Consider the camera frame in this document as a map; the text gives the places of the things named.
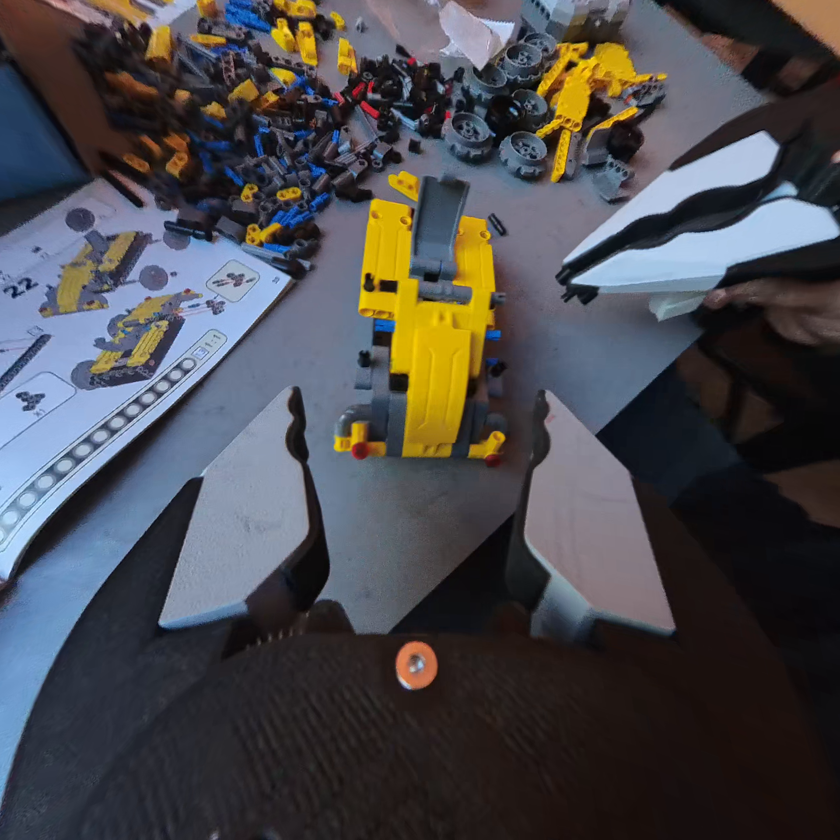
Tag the pile of small building parts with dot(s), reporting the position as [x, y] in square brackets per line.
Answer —
[262, 151]

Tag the small yellow beam piece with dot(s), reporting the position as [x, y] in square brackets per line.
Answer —
[403, 184]

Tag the grey battery box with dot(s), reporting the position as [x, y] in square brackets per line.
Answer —
[571, 19]

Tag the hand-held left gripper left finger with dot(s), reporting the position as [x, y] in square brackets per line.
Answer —
[249, 525]

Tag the yellow grey toy vehicle model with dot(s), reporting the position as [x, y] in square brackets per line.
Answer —
[433, 367]

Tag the grey angled block piece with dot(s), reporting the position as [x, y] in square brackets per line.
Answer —
[613, 180]

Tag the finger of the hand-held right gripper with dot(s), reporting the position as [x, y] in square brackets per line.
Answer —
[722, 249]
[689, 184]

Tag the clear plastic bag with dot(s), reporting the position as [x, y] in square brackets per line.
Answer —
[472, 36]

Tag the black pin piece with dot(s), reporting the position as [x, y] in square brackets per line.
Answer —
[497, 224]

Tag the person's black clothed body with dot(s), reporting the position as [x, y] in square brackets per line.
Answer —
[754, 558]

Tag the cluster of grey toy wheels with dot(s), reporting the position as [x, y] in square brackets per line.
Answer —
[467, 134]

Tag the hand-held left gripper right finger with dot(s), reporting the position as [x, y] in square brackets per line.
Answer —
[584, 525]

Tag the blue kit box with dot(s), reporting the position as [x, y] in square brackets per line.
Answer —
[33, 138]

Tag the open instruction booklet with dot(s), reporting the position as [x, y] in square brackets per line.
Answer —
[256, 302]

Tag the person's right hand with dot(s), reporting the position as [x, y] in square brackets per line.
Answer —
[787, 312]

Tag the yellow beam assembly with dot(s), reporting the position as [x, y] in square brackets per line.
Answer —
[577, 92]

